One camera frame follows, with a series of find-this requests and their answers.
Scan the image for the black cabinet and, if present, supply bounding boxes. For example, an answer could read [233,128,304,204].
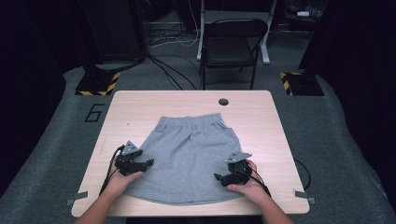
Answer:
[78,0,148,64]

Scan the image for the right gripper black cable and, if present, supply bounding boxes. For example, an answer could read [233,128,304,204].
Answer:
[245,167,272,198]

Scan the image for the white floor cable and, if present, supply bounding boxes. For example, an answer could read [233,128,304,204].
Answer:
[148,0,201,49]

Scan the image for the grey metal table bracket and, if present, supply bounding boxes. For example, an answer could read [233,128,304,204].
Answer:
[64,190,90,207]
[293,189,318,205]

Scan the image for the black folding chair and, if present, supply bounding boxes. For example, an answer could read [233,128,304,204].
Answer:
[199,18,269,91]

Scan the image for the black stand base striped tape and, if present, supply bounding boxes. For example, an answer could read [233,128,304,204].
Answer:
[278,71,326,97]
[75,70,121,97]

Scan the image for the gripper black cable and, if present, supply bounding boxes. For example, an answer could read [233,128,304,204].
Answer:
[98,145,126,197]
[245,167,272,198]

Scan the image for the person's right hand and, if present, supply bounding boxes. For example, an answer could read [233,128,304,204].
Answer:
[227,160,271,206]

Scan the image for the black floor cables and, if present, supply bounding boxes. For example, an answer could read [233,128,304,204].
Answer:
[145,21,202,91]

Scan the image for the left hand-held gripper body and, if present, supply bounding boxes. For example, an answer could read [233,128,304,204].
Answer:
[114,140,148,177]

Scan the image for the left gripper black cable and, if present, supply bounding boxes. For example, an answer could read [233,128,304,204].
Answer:
[98,145,126,197]

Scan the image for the grey shorts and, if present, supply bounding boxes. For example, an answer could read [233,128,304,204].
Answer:
[124,112,247,206]

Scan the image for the white desk frame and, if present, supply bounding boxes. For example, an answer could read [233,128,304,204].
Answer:
[196,0,278,66]

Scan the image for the black cable beside table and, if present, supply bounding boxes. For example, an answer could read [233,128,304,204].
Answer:
[293,158,312,191]

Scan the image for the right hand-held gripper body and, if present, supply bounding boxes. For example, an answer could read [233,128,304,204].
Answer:
[224,150,253,184]

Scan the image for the person's left hand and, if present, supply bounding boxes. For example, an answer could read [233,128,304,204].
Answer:
[104,166,144,199]

